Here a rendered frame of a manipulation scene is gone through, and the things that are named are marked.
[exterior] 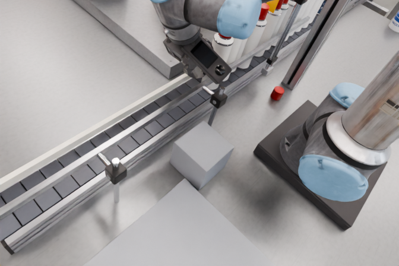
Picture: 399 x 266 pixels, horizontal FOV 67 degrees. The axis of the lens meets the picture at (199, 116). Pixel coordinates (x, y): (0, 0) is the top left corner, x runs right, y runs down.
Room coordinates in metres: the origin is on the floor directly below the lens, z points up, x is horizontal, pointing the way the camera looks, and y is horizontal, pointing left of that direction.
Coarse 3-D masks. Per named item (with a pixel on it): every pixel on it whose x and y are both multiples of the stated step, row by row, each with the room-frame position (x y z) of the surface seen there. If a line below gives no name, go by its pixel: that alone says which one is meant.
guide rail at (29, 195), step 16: (256, 48) 0.76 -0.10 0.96; (240, 64) 0.68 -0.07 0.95; (208, 80) 0.57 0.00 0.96; (160, 112) 0.42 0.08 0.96; (128, 128) 0.35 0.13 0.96; (112, 144) 0.31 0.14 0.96; (80, 160) 0.26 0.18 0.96; (64, 176) 0.22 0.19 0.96; (32, 192) 0.18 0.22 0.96; (0, 208) 0.14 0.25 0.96; (16, 208) 0.15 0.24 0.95
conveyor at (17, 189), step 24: (312, 24) 1.16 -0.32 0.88; (240, 72) 0.74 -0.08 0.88; (168, 96) 0.55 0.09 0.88; (192, 96) 0.58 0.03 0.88; (168, 120) 0.47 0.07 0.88; (96, 144) 0.35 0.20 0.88; (120, 144) 0.36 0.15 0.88; (48, 168) 0.26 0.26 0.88; (96, 168) 0.29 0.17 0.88; (24, 192) 0.20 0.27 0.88; (48, 192) 0.21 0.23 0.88; (72, 192) 0.23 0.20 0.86; (24, 216) 0.16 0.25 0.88; (0, 240) 0.11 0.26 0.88
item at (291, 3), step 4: (292, 0) 0.93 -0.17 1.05; (288, 4) 0.92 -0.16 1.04; (292, 4) 0.92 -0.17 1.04; (292, 8) 0.92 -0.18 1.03; (288, 12) 0.92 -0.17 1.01; (284, 16) 0.92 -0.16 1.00; (288, 16) 0.92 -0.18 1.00; (284, 20) 0.92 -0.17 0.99; (284, 24) 0.92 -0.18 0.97; (280, 28) 0.92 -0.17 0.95; (280, 32) 0.92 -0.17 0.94
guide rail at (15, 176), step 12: (168, 84) 0.56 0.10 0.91; (144, 96) 0.49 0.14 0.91; (156, 96) 0.51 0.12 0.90; (132, 108) 0.45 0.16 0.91; (108, 120) 0.39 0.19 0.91; (84, 132) 0.34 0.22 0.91; (96, 132) 0.36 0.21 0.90; (60, 144) 0.30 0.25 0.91; (72, 144) 0.31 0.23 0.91; (48, 156) 0.27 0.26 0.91; (24, 168) 0.23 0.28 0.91; (36, 168) 0.24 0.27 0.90; (0, 180) 0.20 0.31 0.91; (12, 180) 0.21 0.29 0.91
